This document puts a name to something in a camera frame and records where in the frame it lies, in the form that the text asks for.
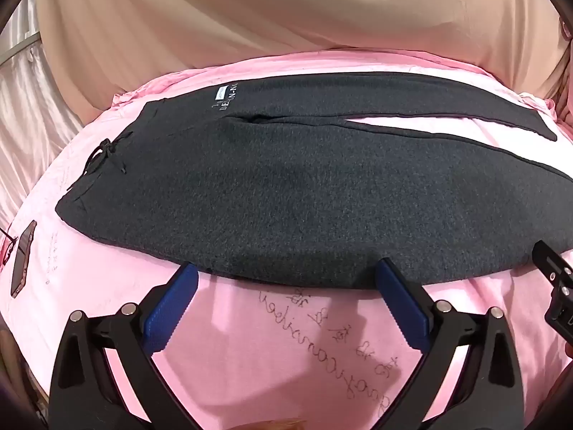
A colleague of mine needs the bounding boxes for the dark grey pants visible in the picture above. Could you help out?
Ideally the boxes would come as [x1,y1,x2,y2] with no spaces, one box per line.
[54,72,573,290]

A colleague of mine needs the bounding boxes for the thin-framed eyeglasses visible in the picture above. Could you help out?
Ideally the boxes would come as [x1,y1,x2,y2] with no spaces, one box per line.
[0,228,21,266]

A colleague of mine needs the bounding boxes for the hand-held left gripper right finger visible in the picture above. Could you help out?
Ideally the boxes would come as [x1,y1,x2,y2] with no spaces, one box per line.
[371,257,526,430]

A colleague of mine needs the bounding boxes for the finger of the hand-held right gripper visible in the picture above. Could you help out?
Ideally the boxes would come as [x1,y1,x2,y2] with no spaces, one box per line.
[544,284,573,329]
[533,241,573,288]

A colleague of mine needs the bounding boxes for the smartphone with brown case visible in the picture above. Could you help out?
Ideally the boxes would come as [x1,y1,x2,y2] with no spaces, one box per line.
[10,220,37,298]

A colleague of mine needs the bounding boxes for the grey metal rail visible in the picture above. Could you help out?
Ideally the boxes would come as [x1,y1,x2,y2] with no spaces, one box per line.
[0,38,42,66]

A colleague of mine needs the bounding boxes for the beige cloth backdrop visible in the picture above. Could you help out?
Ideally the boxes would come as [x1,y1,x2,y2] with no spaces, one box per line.
[33,0,573,121]

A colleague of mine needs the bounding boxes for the pink bed sheet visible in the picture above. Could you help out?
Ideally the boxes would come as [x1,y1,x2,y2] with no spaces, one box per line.
[0,51,573,430]

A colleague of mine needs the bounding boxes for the white satin curtain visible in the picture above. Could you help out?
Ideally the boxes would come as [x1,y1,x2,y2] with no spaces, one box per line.
[0,0,99,229]

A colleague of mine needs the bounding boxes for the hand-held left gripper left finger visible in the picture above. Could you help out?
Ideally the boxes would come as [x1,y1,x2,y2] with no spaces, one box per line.
[49,263,211,430]

